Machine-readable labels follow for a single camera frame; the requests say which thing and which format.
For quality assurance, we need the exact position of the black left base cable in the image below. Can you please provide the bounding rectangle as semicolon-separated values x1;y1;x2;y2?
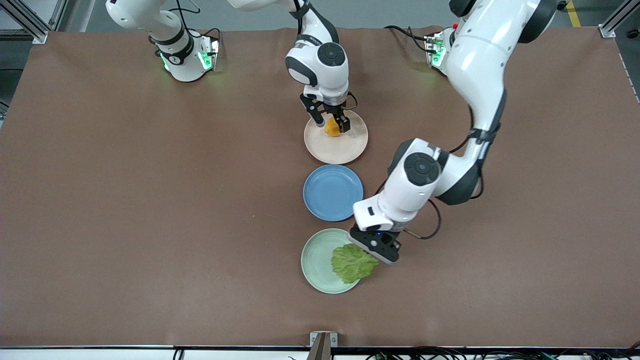
384;25;432;53

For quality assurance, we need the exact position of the pale green round plate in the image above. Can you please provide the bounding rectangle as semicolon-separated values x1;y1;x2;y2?
301;228;362;294

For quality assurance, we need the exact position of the black right base cable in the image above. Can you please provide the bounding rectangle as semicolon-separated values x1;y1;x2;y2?
150;0;223;48

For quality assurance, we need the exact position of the white table edge rail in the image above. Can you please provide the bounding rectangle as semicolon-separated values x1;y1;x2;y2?
0;346;640;360

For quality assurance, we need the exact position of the brown table cloth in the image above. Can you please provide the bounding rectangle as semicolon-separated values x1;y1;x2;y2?
0;26;640;349

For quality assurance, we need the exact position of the black base cable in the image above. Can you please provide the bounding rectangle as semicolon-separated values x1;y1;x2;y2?
150;0;223;48
384;25;432;53

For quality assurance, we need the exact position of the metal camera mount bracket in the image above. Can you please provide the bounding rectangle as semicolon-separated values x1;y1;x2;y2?
309;331;338;360

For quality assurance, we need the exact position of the green lettuce leaf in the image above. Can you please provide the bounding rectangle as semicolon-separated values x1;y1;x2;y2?
331;243;379;284

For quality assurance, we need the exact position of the aluminium frame profile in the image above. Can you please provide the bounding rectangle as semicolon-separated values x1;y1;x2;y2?
0;0;49;44
598;0;640;39

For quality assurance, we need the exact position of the beige round plate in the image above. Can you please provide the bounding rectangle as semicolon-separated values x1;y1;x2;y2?
304;109;369;165

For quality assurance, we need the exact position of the blue round plate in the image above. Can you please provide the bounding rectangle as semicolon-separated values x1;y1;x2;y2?
303;165;364;222

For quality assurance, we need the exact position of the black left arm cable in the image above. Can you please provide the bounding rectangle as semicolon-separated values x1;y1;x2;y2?
404;199;442;240

